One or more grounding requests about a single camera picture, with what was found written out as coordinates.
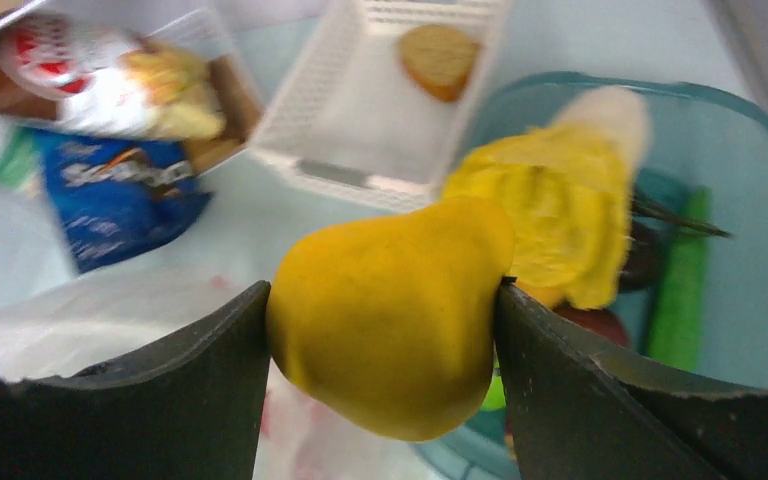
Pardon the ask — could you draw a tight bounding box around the blue snack bag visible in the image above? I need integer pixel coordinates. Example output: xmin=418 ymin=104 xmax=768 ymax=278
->
xmin=29 ymin=129 xmax=212 ymax=273

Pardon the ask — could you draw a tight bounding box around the translucent plastic grocery bag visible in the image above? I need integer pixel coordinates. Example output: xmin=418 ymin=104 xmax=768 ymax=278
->
xmin=0 ymin=270 xmax=431 ymax=479

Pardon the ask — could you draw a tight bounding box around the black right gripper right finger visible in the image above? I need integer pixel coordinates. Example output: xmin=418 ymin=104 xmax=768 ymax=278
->
xmin=494 ymin=284 xmax=768 ymax=479

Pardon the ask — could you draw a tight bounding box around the yellow toy pear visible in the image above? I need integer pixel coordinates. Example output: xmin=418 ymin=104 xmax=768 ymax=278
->
xmin=266 ymin=197 xmax=514 ymax=442

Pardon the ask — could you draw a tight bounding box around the green toy cucumber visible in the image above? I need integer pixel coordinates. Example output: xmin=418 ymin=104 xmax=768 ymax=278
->
xmin=645 ymin=188 xmax=713 ymax=374

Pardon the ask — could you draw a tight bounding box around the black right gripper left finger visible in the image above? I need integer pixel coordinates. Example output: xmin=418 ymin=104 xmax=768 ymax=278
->
xmin=0 ymin=281 xmax=270 ymax=479

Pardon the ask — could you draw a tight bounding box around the slice of toasted bread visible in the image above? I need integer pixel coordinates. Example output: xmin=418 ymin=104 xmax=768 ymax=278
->
xmin=396 ymin=24 xmax=482 ymax=103

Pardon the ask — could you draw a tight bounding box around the white wire wooden shelf rack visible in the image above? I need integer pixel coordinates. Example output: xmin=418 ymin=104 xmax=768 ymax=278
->
xmin=0 ymin=6 xmax=261 ymax=173

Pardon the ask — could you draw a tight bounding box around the dark red toy apple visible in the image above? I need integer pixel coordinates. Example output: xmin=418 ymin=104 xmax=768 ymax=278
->
xmin=554 ymin=305 xmax=631 ymax=348

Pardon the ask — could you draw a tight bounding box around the white plastic basket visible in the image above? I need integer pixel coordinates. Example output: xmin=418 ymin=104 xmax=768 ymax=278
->
xmin=248 ymin=1 xmax=511 ymax=211

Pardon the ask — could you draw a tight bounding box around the yellow toy cabbage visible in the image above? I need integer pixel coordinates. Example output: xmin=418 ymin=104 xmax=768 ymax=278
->
xmin=441 ymin=85 xmax=652 ymax=310

